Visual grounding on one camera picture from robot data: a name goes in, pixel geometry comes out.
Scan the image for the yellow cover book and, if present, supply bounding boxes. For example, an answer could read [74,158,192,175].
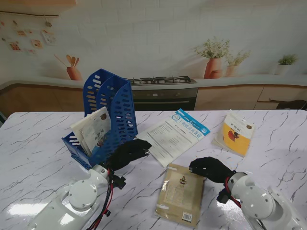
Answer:
[211,109,256,158]

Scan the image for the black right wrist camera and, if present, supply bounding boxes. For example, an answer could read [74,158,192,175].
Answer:
[216,188,232,204]

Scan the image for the blue and white novel book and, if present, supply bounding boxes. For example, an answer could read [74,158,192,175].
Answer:
[70,106,112,158]

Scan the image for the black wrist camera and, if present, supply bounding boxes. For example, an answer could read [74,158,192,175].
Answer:
[112,174,127,190]
[216,188,232,204]

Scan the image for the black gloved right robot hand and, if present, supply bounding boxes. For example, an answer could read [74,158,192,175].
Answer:
[189,157,237,185]

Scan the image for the red black arm cables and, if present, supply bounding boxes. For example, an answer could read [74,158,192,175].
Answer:
[224,177,243,209]
[87,167,116,230]

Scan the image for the red black left arm cables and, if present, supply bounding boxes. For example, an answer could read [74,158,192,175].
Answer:
[87,167,116,230]

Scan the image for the red black right arm cables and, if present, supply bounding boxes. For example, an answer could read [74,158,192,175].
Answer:
[224,177,243,209]

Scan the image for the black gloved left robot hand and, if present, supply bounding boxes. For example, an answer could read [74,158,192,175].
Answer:
[105,138,153,172]

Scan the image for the tan cover book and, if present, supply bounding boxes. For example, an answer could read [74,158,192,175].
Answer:
[155,162,206,228]

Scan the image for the printed kitchen scene backdrop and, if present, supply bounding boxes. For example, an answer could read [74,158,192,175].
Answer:
[0,0,307,113]

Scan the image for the blue perforated plastic file holder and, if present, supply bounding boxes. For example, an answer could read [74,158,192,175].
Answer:
[61,68,139,171]

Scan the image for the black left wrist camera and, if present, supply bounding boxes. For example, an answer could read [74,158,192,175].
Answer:
[112,174,127,190]

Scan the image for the white workbook with blue header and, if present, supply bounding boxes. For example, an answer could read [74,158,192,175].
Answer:
[135,108,211,168]

